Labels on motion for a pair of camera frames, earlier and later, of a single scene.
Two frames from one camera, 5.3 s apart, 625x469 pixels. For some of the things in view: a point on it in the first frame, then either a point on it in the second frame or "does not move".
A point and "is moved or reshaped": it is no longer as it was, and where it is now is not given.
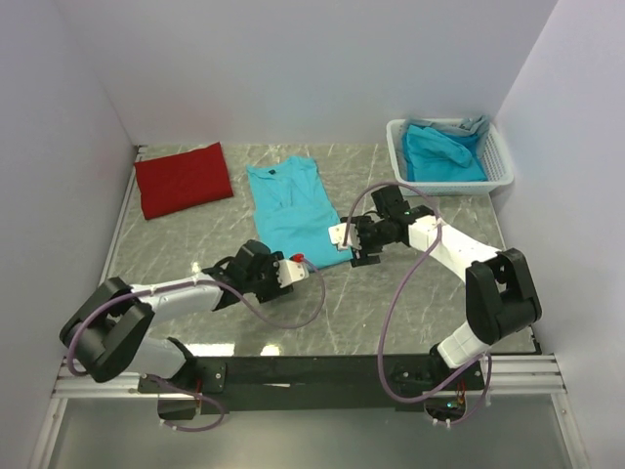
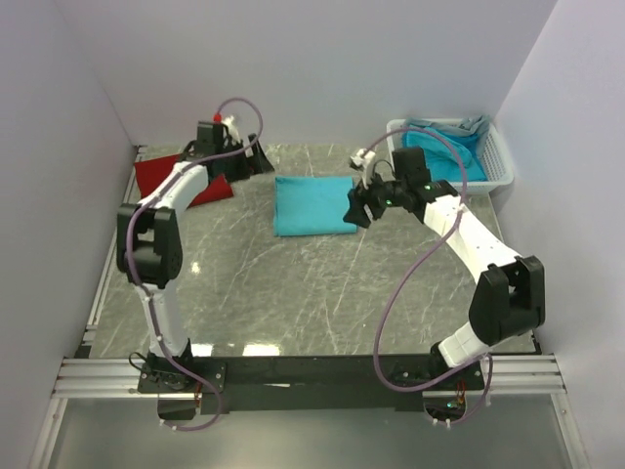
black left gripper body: x=267 y=284 to x=233 y=168
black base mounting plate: x=306 y=383 does not move
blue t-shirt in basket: x=434 y=155 does not move
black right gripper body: x=373 y=237 to x=382 y=195
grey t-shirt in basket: x=478 y=125 does not move
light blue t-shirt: x=294 y=211 is moved or reshaped
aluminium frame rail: x=517 y=375 does not move
